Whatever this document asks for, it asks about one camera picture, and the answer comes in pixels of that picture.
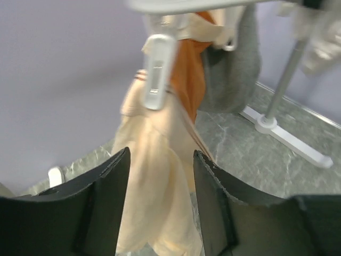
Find beige underwear shorts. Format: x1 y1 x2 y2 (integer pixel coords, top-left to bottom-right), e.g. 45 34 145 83
112 69 208 255

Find grey underwear on hanger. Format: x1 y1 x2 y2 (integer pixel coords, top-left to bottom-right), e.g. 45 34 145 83
199 4 261 113

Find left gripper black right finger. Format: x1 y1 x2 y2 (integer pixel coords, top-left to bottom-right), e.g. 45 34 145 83
193 151 340 256

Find orange underwear on hanger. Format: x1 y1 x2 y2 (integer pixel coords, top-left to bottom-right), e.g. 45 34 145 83
170 14 212 123

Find white clip drying hanger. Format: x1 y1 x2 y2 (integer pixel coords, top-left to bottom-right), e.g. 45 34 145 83
127 0 340 110

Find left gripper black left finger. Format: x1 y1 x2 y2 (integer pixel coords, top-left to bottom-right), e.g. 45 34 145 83
1 148 131 256

